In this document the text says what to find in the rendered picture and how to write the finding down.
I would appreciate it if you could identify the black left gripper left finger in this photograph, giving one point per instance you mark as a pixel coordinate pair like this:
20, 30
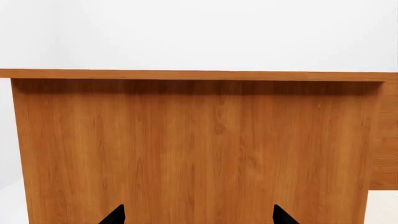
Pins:
116, 216

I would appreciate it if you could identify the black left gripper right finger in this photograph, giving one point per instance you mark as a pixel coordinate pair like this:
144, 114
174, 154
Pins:
281, 217

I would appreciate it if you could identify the brown wooden desk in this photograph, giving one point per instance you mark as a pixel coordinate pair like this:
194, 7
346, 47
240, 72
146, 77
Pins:
199, 140

